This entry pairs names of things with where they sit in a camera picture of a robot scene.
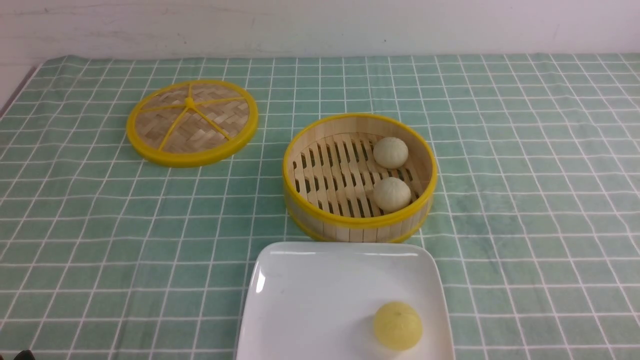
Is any white square plate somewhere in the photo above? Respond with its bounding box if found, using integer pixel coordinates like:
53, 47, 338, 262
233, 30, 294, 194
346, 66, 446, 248
235, 241, 456, 360

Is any white steamed bun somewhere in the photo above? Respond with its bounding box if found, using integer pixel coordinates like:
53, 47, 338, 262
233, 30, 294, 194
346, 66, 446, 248
372, 177, 412, 214
373, 137, 409, 169

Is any green checkered tablecloth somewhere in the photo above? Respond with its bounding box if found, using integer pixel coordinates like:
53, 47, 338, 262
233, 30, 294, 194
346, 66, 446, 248
0, 54, 640, 360

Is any yellow-rimmed bamboo steamer basket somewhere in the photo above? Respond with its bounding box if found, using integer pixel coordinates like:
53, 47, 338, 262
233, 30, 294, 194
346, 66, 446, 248
282, 112, 438, 243

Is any yellow bamboo steamer lid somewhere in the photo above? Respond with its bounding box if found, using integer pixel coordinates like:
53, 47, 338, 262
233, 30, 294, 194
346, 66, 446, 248
125, 79, 259, 167

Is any yellow steamed bun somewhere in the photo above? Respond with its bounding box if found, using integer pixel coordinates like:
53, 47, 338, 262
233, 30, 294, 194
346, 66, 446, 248
373, 301, 423, 351

